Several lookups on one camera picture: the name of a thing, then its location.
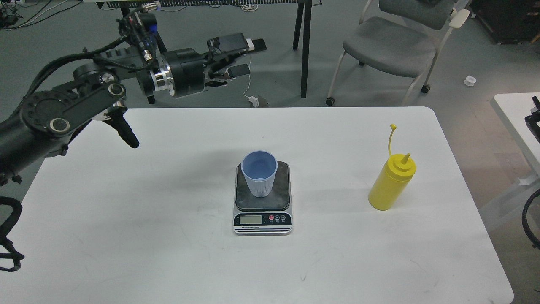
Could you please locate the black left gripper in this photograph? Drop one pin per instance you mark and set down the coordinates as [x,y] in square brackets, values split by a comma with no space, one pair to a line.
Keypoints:
[187,66]

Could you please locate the blue ribbed plastic cup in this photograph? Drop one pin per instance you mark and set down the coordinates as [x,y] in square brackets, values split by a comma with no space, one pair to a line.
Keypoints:
[259,169]

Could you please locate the yellow squeeze bottle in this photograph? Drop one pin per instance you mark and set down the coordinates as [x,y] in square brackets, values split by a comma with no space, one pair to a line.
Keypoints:
[396,173]

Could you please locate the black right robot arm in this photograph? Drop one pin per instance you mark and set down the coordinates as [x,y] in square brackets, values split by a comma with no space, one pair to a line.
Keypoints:
[532,122]

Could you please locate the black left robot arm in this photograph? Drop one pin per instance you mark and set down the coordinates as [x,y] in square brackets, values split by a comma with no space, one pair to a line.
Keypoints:
[71,91]

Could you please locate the digital kitchen scale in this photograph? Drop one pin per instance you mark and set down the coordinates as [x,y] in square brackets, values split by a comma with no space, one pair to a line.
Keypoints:
[270,215]

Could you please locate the black leg background table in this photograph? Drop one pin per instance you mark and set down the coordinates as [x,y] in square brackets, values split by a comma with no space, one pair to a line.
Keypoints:
[302,31]

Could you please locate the grey office chair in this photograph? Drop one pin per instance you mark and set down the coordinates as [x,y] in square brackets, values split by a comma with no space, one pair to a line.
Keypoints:
[397,49]

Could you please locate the white plastic spool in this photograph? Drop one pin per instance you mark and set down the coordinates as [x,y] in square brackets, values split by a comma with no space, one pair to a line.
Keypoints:
[470,81]

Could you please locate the black cabinet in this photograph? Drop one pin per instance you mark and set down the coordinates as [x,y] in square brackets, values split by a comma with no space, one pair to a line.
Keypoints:
[509,21]

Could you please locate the white side table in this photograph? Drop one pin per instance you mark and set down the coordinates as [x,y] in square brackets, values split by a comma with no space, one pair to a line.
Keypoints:
[512,110]

